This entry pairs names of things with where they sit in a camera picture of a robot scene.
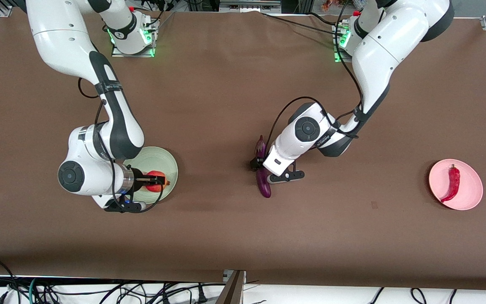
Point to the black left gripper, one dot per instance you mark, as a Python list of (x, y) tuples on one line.
[(255, 163)]

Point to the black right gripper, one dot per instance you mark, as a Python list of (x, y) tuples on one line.
[(140, 180)]

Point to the red apple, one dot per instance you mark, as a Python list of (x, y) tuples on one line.
[(155, 174)]

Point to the purple eggplant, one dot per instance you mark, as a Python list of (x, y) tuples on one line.
[(264, 188)]

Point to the red chili pepper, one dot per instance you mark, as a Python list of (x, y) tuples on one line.
[(454, 179)]

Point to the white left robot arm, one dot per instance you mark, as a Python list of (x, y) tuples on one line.
[(395, 38)]

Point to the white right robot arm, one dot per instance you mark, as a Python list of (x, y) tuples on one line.
[(57, 33)]

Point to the light green plate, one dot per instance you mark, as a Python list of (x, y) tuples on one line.
[(163, 159)]

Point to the brown table cover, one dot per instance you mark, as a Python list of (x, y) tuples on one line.
[(243, 84)]

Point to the black power plug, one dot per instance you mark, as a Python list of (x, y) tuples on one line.
[(201, 295)]

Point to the orange background object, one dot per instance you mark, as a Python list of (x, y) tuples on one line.
[(331, 5)]

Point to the pink plate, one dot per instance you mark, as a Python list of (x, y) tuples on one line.
[(471, 185)]

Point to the brown support post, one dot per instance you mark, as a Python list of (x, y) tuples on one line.
[(232, 292)]

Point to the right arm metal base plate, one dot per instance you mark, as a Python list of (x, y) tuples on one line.
[(133, 54)]

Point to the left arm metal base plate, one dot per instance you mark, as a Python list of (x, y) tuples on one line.
[(342, 59)]

